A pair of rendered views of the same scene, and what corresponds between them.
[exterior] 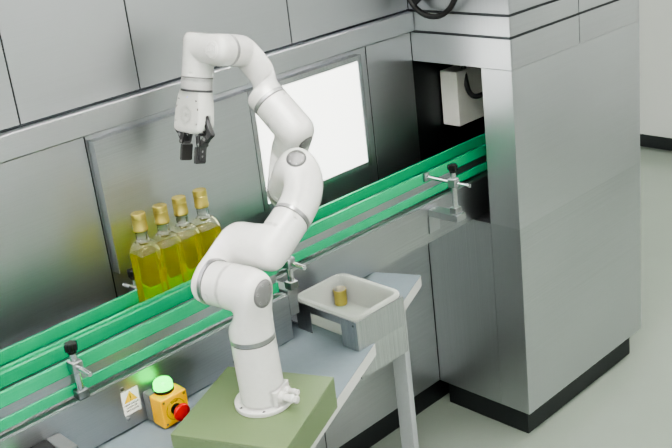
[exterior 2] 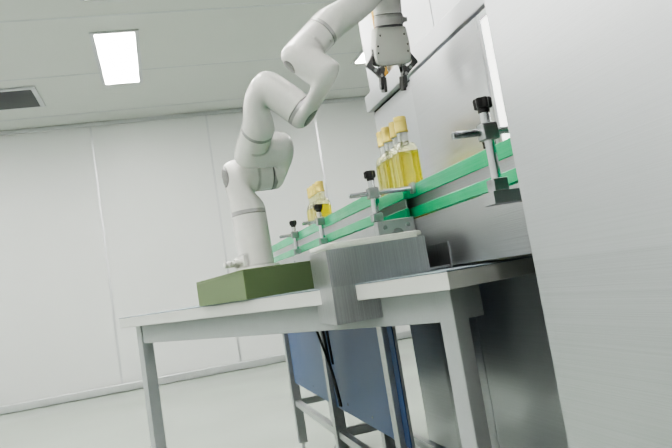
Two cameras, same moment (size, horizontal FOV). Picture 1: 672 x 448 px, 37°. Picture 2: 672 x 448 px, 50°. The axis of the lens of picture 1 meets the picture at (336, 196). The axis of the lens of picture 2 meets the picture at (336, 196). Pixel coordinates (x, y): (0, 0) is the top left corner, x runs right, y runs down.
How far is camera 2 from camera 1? 3.50 m
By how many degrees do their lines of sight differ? 118
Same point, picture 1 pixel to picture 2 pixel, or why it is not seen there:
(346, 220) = (467, 174)
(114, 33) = not seen: outside the picture
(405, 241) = (519, 230)
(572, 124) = not seen: outside the picture
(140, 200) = (430, 128)
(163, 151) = (436, 84)
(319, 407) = (226, 280)
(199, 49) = not seen: outside the picture
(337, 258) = (453, 219)
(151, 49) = not seen: outside the picture
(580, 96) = not seen: outside the picture
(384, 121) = not seen: hidden behind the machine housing
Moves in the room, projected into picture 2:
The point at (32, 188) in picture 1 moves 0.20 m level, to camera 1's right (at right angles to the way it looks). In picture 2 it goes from (405, 112) to (379, 103)
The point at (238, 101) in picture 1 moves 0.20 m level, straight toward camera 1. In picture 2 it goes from (470, 29) to (392, 51)
